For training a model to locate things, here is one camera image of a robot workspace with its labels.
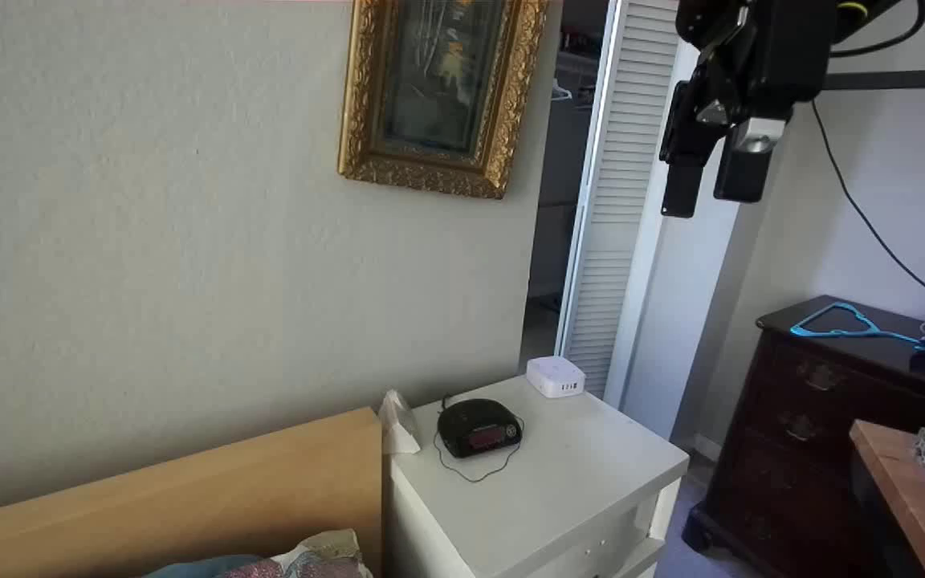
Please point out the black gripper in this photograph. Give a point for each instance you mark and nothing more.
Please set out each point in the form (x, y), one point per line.
(773, 48)

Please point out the small white box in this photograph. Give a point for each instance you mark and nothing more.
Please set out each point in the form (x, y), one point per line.
(554, 377)

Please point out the gold ornate framed picture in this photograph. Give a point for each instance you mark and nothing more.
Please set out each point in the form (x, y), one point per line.
(366, 161)

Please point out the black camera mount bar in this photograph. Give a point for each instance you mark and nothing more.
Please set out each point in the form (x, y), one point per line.
(892, 82)

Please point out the white nightstand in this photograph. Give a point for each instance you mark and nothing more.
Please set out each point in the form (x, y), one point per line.
(561, 483)

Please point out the white louvered closet door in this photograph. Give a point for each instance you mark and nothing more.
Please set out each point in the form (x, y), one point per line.
(619, 268)

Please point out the wooden desk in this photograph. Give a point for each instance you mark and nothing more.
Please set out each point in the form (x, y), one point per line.
(914, 503)

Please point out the black clock radio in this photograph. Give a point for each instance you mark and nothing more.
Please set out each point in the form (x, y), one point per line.
(477, 426)

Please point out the floral bed cover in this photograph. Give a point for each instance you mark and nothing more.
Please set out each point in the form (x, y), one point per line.
(289, 559)

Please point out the dark wood dresser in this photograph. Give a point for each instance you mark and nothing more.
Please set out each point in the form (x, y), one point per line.
(803, 459)

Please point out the wooden headboard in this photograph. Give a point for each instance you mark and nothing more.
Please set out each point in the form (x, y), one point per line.
(163, 503)

